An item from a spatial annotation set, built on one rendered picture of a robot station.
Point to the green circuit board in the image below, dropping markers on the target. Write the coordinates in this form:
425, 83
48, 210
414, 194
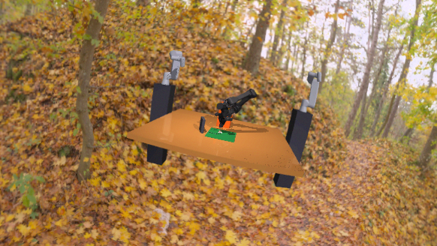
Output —
224, 135

